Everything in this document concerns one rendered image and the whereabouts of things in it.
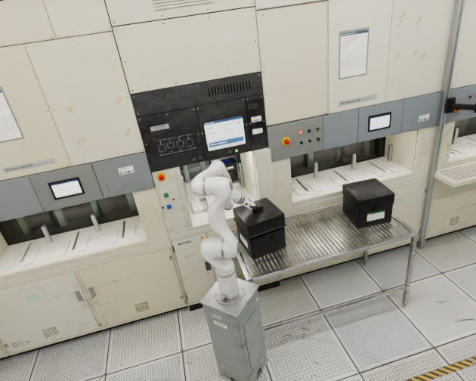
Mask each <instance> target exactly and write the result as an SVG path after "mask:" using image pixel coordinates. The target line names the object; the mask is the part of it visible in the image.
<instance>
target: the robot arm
mask: <svg viewBox="0 0 476 381"><path fill-rule="evenodd" d="M190 188H191V190H192V192H193V193H194V194H196V195H200V196H208V195H215V196H216V199H215V200H214V201H213V202H212V203H211V204H210V205H209V207H208V209H207V215H208V220H209V224H210V227H211V228H212V230H213V231H214V232H215V233H217V234H219V235H220V236H221V237H210V238H206V239H204V240H203V241H202V242H201V245H200V252H201V254H202V256H203V258H204V259H205V260H206V261H207V262H209V263H210V264H211V265H213V266H214V267H215V271H216V275H217V279H218V288H217V289H216V291H215V298H216V299H217V301H218V302H220V303H221V304H224V305H231V304H234V303H236V302H238V301H239V300H241V298H242V297H243V296H244V292H245V291H244V288H243V285H241V284H240V283H237V278H236V270H235V266H234V263H233V261H232V260H231V258H235V257H237V256H238V255H239V253H240V243H239V241H238V239H237V238H236V236H235V235H234V234H233V232H232V231H231V230H230V229H229V227H228V224H227V220H226V216H225V210H227V211H229V210H232V208H233V205H234V203H235V204H237V205H241V204H242V205H243V206H245V207H246V208H248V209H251V210H253V209H254V210H255V211H257V212H258V211H259V210H260V208H259V207H258V206H256V205H255V204H254V203H253V202H252V201H251V200H250V199H249V198H247V197H245V196H244V194H242V193H240V192H239V191H238V190H235V189H234V188H233V183H232V180H231V178H230V175H229V173H228V171H227V169H226V167H225V165H224V164H223V163H222V161H220V160H215V161H213V162H212V163H211V165H210V166H209V167H208V168H207V170H205V171H203V172H201V173H199V174H198V175H197V176H196V177H195V178H194V179H193V180H192V182H191V186H190Z"/></svg>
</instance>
